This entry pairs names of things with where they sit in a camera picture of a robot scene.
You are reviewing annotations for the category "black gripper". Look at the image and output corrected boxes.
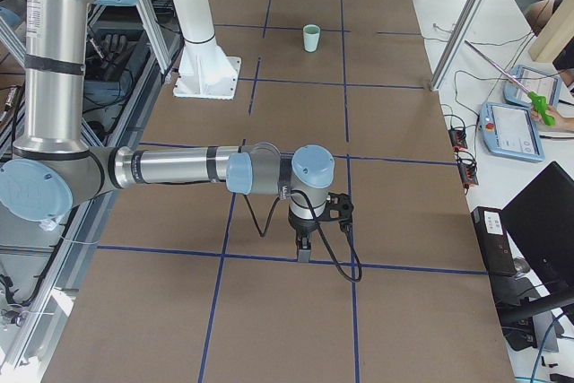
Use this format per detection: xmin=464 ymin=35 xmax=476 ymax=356
xmin=288 ymin=211 xmax=318 ymax=262

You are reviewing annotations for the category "pale green cup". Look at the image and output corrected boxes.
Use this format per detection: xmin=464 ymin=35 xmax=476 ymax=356
xmin=302 ymin=24 xmax=321 ymax=45

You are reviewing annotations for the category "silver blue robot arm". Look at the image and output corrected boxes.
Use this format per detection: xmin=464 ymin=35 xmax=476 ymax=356
xmin=1 ymin=0 xmax=335 ymax=262

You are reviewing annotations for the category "brown paper table cover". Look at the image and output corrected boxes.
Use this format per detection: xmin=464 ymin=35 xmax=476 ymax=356
xmin=44 ymin=0 xmax=513 ymax=382

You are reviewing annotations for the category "black USB hub right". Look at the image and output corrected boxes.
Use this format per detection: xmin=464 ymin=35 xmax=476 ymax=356
xmin=457 ymin=159 xmax=479 ymax=188

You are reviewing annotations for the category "black usb hub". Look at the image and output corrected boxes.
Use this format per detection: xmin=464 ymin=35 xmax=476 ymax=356
xmin=448 ymin=127 xmax=468 ymax=152
xmin=457 ymin=159 xmax=479 ymax=188

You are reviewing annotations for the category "black computer box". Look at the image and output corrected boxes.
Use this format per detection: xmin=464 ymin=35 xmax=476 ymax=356
xmin=471 ymin=206 xmax=517 ymax=277

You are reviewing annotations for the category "black USB hub left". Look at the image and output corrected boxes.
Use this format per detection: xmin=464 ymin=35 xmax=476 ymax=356
xmin=448 ymin=127 xmax=468 ymax=152

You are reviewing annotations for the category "blue teach pendant near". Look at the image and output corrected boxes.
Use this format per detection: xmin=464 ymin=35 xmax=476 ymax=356
xmin=479 ymin=102 xmax=544 ymax=162

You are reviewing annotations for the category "blue teach pendant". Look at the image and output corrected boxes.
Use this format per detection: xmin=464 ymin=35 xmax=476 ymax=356
xmin=503 ymin=65 xmax=561 ymax=107
xmin=479 ymin=102 xmax=544 ymax=162

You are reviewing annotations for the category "black monitor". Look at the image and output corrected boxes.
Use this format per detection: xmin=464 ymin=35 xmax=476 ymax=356
xmin=501 ymin=161 xmax=573 ymax=292

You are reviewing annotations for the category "blue teach pendant far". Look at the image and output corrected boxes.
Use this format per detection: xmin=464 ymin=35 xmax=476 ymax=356
xmin=503 ymin=65 xmax=561 ymax=107

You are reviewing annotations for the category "person in black shirt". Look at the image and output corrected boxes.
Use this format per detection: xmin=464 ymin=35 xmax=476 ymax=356
xmin=524 ymin=0 xmax=574 ymax=133

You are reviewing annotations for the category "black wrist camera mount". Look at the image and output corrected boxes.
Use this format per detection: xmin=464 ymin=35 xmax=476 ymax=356
xmin=322 ymin=192 xmax=354 ymax=233

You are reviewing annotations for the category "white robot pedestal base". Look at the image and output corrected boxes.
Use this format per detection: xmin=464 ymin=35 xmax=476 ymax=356
xmin=173 ymin=0 xmax=241 ymax=100

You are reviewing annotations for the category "green handled reacher grabber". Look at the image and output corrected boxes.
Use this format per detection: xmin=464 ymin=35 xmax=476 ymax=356
xmin=464 ymin=40 xmax=556 ymax=126

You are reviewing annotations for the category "grey aluminium frame post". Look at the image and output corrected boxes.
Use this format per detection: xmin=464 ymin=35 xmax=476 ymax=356
xmin=430 ymin=0 xmax=485 ymax=91

